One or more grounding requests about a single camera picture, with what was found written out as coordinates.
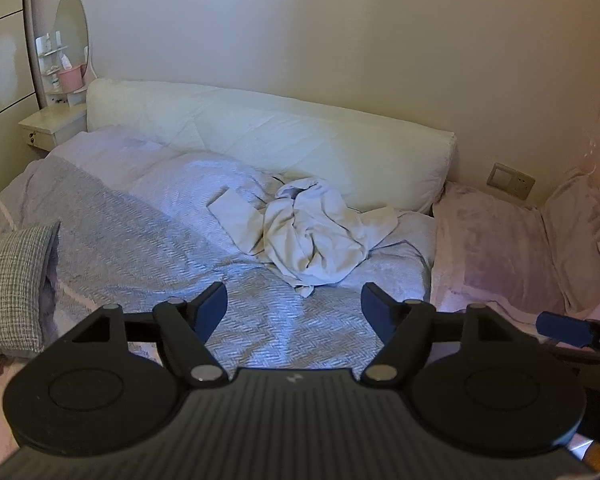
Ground lavender pillow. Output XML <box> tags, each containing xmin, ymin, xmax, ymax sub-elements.
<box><xmin>130</xmin><ymin>152</ymin><xmax>291</xmax><ymax>261</ymax></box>
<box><xmin>47</xmin><ymin>126</ymin><xmax>181</xmax><ymax>196</ymax></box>

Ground pink plush cover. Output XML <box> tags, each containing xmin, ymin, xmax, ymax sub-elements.
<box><xmin>430</xmin><ymin>167</ymin><xmax>600</xmax><ymax>348</ymax></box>

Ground white padded headboard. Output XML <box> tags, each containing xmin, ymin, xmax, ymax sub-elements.
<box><xmin>86</xmin><ymin>78</ymin><xmax>458</xmax><ymax>213</ymax></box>

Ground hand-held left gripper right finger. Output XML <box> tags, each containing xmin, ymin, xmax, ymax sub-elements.
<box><xmin>360</xmin><ymin>282</ymin><xmax>536</xmax><ymax>387</ymax></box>

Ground white dressing table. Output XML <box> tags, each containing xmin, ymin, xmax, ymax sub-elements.
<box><xmin>19</xmin><ymin>32</ymin><xmax>89</xmax><ymax>150</ymax></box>

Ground beige wall socket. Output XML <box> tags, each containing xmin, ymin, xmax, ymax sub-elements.
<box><xmin>486</xmin><ymin>161</ymin><xmax>537</xmax><ymax>200</ymax></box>

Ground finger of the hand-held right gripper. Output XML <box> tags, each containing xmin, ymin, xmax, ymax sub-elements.
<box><xmin>536</xmin><ymin>311</ymin><xmax>600</xmax><ymax>361</ymax></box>

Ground grey-blue woven blanket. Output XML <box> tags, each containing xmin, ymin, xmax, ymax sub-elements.
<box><xmin>0</xmin><ymin>155</ymin><xmax>433</xmax><ymax>396</ymax></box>

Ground oval mirror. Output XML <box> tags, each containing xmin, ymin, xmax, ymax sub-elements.
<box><xmin>55</xmin><ymin>0</ymin><xmax>89</xmax><ymax>83</ymax></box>

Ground white wardrobe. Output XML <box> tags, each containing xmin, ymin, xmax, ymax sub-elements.
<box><xmin>0</xmin><ymin>0</ymin><xmax>38</xmax><ymax>130</ymax></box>

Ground cream drawstring pants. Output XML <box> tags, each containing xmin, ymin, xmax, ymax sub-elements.
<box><xmin>207</xmin><ymin>176</ymin><xmax>398</xmax><ymax>298</ymax></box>

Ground pink tissue box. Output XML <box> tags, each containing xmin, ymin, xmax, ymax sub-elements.
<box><xmin>56</xmin><ymin>62</ymin><xmax>87</xmax><ymax>93</ymax></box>

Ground grey checked cushion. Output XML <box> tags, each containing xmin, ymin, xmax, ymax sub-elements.
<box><xmin>0</xmin><ymin>220</ymin><xmax>62</xmax><ymax>358</ymax></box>

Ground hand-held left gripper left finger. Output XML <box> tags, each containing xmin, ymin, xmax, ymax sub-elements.
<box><xmin>67</xmin><ymin>281</ymin><xmax>229</xmax><ymax>387</ymax></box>

